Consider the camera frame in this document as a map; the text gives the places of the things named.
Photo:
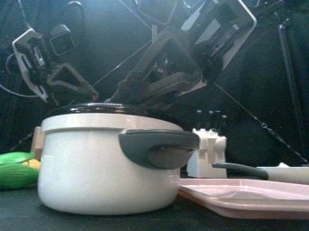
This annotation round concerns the cardboard box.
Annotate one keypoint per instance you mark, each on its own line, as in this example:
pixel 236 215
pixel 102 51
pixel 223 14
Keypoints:
pixel 38 144

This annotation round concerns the pink plastic tray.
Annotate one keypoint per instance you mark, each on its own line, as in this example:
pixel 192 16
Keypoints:
pixel 241 195

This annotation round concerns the grey vertical frame pole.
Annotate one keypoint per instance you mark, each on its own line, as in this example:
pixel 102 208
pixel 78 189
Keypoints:
pixel 155 33

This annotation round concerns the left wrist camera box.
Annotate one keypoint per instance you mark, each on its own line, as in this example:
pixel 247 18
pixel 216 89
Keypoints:
pixel 61 42

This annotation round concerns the toy corn with green husk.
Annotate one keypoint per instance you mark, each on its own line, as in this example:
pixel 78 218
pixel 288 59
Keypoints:
pixel 17 176

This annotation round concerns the white toy knife block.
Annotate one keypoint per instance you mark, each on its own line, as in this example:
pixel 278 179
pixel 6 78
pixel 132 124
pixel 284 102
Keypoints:
pixel 208 156

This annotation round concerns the black glass pot lid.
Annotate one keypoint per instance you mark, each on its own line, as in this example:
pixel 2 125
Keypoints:
pixel 97 107

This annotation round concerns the dark slanted frame rod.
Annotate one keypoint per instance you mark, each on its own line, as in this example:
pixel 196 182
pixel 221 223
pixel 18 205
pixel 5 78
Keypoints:
pixel 292 78

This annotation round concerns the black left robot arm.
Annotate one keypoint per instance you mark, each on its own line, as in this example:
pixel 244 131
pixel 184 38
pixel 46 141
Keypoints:
pixel 74 18

